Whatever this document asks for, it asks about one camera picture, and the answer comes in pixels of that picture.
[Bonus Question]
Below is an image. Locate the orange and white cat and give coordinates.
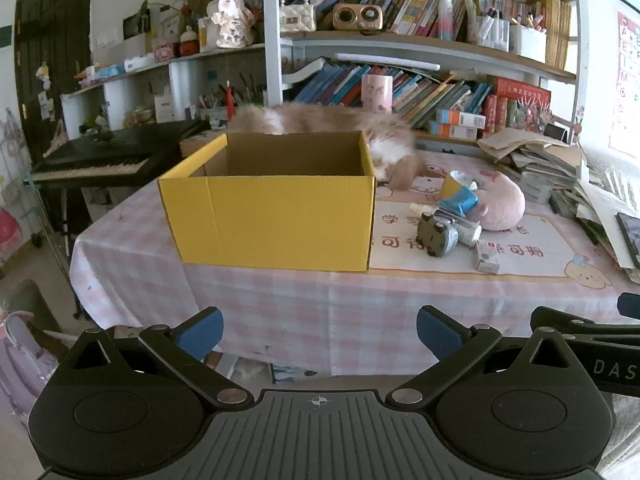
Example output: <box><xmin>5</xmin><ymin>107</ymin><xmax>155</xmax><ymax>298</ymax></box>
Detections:
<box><xmin>227</xmin><ymin>102</ymin><xmax>426</xmax><ymax>191</ymax></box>

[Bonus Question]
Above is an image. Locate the black framed tablet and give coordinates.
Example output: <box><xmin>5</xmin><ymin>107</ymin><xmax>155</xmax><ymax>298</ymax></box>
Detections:
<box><xmin>615</xmin><ymin>211</ymin><xmax>640</xmax><ymax>261</ymax></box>

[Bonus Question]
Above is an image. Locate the red round figurine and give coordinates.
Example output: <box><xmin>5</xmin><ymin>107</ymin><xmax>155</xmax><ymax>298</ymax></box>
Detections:
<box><xmin>177</xmin><ymin>25</ymin><xmax>201</xmax><ymax>57</ymax></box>

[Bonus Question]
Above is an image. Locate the row of yellow books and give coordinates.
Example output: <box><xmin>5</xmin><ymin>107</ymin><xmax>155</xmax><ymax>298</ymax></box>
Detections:
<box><xmin>545</xmin><ymin>0</ymin><xmax>573</xmax><ymax>68</ymax></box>

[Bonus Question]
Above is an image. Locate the pink plush toy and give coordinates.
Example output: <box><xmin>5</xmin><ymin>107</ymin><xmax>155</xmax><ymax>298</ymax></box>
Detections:
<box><xmin>467</xmin><ymin>171</ymin><xmax>527</xmax><ymax>232</ymax></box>

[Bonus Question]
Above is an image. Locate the pink checkered desktop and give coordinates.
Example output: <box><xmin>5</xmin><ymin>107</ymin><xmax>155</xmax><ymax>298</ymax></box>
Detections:
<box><xmin>69</xmin><ymin>147</ymin><xmax>640</xmax><ymax>376</ymax></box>

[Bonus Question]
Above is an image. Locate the dark door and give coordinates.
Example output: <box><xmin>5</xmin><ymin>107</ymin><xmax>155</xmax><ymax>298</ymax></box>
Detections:
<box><xmin>14</xmin><ymin>0</ymin><xmax>94</xmax><ymax>161</ymax></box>

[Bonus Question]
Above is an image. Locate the colourful spiked ornament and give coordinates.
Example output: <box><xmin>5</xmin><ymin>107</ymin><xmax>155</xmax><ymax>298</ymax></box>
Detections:
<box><xmin>512</xmin><ymin>100</ymin><xmax>555</xmax><ymax>132</ymax></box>

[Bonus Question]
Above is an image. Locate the wooden speaker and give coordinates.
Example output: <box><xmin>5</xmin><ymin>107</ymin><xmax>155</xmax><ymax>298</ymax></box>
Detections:
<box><xmin>332</xmin><ymin>2</ymin><xmax>383</xmax><ymax>31</ymax></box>

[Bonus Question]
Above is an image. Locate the grey toy car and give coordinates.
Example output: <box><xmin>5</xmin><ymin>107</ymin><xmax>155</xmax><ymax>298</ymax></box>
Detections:
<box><xmin>416</xmin><ymin>212</ymin><xmax>460</xmax><ymax>259</ymax></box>

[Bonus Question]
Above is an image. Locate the yellow cardboard box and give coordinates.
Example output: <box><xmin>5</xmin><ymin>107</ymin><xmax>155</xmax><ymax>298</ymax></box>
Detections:
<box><xmin>157</xmin><ymin>130</ymin><xmax>377</xmax><ymax>274</ymax></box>

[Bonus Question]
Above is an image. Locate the pastel gradient bottle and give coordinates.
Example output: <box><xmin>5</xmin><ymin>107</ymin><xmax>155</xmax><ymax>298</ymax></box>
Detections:
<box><xmin>437</xmin><ymin>0</ymin><xmax>455</xmax><ymax>41</ymax></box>

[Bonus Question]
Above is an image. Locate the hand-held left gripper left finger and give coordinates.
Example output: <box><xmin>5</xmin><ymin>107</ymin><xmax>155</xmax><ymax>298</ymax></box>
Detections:
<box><xmin>57</xmin><ymin>306</ymin><xmax>252</xmax><ymax>410</ymax></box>

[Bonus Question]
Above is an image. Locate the black phone stand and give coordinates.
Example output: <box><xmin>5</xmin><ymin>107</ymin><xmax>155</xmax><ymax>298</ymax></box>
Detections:
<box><xmin>542</xmin><ymin>122</ymin><xmax>574</xmax><ymax>144</ymax></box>

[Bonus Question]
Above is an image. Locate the stack of papers and books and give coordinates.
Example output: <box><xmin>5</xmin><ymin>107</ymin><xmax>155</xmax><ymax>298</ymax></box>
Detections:
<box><xmin>477</xmin><ymin>127</ymin><xmax>583</xmax><ymax>206</ymax></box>

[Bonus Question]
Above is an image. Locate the white pen holder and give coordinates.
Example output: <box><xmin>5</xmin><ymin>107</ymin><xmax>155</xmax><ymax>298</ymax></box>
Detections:
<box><xmin>475</xmin><ymin>15</ymin><xmax>511</xmax><ymax>53</ymax></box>

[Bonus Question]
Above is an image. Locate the black electronic keyboard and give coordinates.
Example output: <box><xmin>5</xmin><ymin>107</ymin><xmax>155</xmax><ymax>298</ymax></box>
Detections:
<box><xmin>30</xmin><ymin>120</ymin><xmax>212</xmax><ymax>187</ymax></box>

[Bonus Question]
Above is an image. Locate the orange and white box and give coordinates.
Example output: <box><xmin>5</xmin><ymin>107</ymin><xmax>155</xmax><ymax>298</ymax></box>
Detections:
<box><xmin>436</xmin><ymin>109</ymin><xmax>487</xmax><ymax>129</ymax></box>
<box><xmin>430</xmin><ymin>122</ymin><xmax>478</xmax><ymax>141</ymax></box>

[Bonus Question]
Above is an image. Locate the cartoon desk mat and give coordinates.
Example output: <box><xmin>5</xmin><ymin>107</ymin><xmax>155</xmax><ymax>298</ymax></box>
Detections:
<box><xmin>371</xmin><ymin>150</ymin><xmax>623</xmax><ymax>279</ymax></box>

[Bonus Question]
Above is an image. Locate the white low shelf unit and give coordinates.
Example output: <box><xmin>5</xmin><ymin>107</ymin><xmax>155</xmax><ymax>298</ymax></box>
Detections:
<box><xmin>60</xmin><ymin>44</ymin><xmax>267</xmax><ymax>137</ymax></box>

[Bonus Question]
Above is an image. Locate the white storage box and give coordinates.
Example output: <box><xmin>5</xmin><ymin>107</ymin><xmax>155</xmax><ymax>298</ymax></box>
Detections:
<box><xmin>510</xmin><ymin>22</ymin><xmax>547</xmax><ymax>58</ymax></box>

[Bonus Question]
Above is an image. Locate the keyboard stand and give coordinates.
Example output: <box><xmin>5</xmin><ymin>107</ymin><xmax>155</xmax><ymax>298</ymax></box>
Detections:
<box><xmin>30</xmin><ymin>180</ymin><xmax>83</xmax><ymax>318</ymax></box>

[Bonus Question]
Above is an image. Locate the alphabet wall poster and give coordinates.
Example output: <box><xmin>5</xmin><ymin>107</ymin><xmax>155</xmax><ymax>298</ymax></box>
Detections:
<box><xmin>607</xmin><ymin>10</ymin><xmax>640</xmax><ymax>153</ymax></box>

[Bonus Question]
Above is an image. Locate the cluster of pens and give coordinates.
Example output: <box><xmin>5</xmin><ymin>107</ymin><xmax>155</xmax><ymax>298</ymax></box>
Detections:
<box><xmin>200</xmin><ymin>72</ymin><xmax>266</xmax><ymax>111</ymax></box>

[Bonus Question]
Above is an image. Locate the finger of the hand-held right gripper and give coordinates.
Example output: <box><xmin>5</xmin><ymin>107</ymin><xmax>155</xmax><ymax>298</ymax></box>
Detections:
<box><xmin>530</xmin><ymin>306</ymin><xmax>640</xmax><ymax>347</ymax></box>
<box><xmin>618</xmin><ymin>292</ymin><xmax>640</xmax><ymax>321</ymax></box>

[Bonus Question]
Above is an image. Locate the large red gift box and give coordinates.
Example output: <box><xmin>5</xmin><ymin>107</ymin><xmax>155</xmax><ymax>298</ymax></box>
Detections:
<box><xmin>495</xmin><ymin>77</ymin><xmax>552</xmax><ymax>107</ymax></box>

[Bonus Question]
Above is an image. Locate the white pearl handbag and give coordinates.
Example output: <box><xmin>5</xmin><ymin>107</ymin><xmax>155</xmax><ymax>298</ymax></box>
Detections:
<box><xmin>278</xmin><ymin>0</ymin><xmax>317</xmax><ymax>33</ymax></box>

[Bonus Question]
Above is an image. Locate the row of blue books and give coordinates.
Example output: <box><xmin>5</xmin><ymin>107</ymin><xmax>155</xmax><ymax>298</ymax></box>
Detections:
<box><xmin>292</xmin><ymin>60</ymin><xmax>493</xmax><ymax>128</ymax></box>

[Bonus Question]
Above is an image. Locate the pink cartoon cylinder cup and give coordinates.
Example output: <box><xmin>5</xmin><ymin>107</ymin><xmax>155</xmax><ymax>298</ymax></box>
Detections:
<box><xmin>361</xmin><ymin>74</ymin><xmax>393</xmax><ymax>111</ymax></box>

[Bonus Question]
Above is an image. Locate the white labelled bottle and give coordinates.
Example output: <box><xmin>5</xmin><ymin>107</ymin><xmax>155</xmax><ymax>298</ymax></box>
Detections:
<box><xmin>440</xmin><ymin>215</ymin><xmax>482</xmax><ymax>248</ymax></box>

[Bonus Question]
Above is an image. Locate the pile of white papers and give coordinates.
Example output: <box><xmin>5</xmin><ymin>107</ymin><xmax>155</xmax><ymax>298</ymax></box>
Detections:
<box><xmin>550</xmin><ymin>160</ymin><xmax>640</xmax><ymax>283</ymax></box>

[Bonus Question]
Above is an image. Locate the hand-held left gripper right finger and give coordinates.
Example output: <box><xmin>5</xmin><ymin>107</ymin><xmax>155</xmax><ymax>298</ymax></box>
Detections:
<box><xmin>386</xmin><ymin>305</ymin><xmax>591</xmax><ymax>409</ymax></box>

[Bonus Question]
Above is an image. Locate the row of colourful books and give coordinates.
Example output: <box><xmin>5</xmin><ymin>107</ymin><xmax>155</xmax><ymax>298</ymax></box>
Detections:
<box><xmin>310</xmin><ymin>0</ymin><xmax>472</xmax><ymax>38</ymax></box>

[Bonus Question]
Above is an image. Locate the white bookshelf frame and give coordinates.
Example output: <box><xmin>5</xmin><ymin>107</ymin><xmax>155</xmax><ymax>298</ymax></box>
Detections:
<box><xmin>262</xmin><ymin>0</ymin><xmax>586</xmax><ymax>151</ymax></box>

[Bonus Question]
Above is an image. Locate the small white carton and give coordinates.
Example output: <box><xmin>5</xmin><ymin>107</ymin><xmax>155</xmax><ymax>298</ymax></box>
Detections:
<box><xmin>474</xmin><ymin>241</ymin><xmax>502</xmax><ymax>275</ymax></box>

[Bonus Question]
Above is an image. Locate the pink fabric bundle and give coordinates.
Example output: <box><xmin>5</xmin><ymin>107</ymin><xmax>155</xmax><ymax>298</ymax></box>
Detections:
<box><xmin>0</xmin><ymin>280</ymin><xmax>66</xmax><ymax>426</ymax></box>

